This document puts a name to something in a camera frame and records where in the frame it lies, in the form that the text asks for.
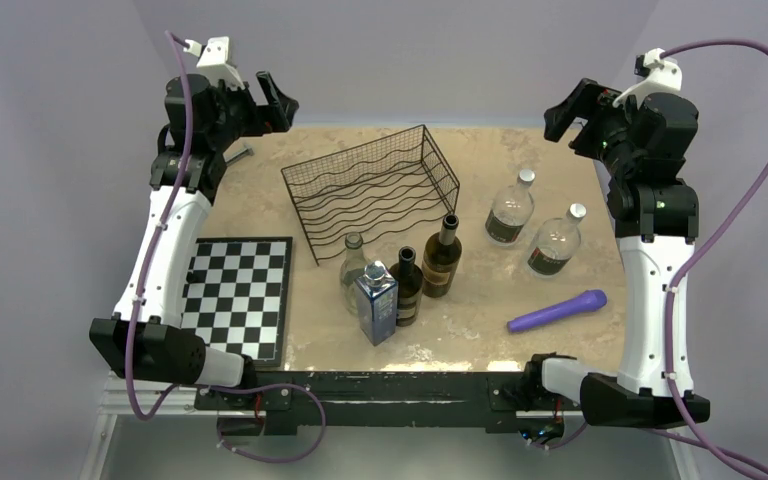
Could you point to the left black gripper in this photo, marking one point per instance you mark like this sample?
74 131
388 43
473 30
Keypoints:
280 107

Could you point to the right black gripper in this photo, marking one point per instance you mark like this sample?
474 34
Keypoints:
598 101

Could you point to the olive wine bottle brown label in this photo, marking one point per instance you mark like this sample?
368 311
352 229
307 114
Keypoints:
441 256

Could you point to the dark wine bottle Negroamaro label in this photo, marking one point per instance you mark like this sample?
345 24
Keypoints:
410 286

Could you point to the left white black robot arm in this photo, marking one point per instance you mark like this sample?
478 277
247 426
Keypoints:
144 339

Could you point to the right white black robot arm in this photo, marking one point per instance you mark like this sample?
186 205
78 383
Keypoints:
642 140

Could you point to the clear bottle silver cap left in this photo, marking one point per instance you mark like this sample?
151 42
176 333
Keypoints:
511 210

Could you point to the clear bottle silver cap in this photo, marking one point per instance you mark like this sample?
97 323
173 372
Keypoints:
511 210
556 242

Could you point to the clear bottle silver cap right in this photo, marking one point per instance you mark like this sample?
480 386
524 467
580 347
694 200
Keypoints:
556 242

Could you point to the clear empty glass bottle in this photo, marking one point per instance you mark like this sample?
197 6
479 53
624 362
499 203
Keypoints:
352 268

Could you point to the purple plastic microphone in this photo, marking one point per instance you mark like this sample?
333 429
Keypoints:
587 302

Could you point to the black white chessboard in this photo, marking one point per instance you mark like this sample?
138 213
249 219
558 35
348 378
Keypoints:
236 295

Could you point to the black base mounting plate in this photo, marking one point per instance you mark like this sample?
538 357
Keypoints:
491 401

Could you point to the orange blue handled tool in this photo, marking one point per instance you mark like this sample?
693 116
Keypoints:
245 151

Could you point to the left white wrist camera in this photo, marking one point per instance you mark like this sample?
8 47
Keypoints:
214 61

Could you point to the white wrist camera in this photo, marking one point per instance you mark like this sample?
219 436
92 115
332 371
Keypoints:
214 61
656 73

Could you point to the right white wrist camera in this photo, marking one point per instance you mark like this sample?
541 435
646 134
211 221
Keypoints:
656 73

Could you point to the black wire wine rack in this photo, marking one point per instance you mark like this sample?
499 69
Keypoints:
382 187

